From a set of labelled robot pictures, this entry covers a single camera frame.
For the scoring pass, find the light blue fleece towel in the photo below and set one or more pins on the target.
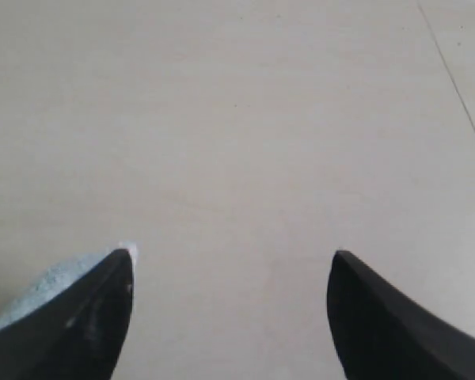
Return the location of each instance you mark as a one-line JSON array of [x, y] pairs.
[[55, 280]]

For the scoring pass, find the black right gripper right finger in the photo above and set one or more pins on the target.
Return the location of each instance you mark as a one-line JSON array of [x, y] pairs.
[[380, 333]]

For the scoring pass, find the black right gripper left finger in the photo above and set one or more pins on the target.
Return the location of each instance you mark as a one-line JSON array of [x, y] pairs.
[[80, 332]]

